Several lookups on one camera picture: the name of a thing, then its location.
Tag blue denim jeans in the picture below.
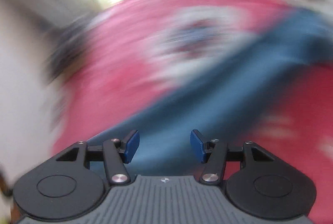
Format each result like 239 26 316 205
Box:
88 9 332 176

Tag pink floral blanket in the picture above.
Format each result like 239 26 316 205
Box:
52 0 332 223

